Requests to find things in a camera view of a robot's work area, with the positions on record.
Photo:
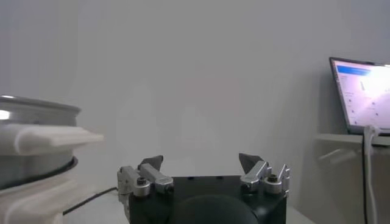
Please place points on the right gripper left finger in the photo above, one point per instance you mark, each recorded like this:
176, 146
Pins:
152, 176

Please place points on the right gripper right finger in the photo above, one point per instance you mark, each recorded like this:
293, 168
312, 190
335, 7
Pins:
257, 173

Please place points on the stainless steel steamer basket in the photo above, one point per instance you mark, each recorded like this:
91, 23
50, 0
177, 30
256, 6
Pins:
36, 117

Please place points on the white side table with laptop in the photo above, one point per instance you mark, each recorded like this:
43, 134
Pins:
338, 138

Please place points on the white electric cooker pot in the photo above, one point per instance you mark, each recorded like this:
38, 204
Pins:
45, 137

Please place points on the open grey laptop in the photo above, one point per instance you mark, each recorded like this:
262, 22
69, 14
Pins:
365, 97

